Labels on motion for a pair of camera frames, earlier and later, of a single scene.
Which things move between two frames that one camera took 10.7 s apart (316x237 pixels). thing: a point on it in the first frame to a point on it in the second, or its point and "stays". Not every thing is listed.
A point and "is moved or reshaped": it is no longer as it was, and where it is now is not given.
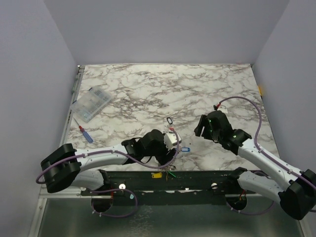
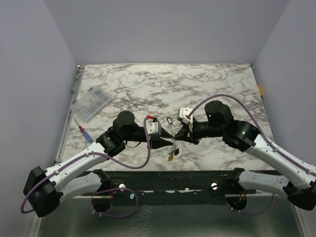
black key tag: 169,120 stays
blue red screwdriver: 86,136 stays
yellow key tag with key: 158,175 is moved or reshaped
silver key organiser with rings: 166,169 is moved or reshaped
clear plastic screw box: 88,106 stays
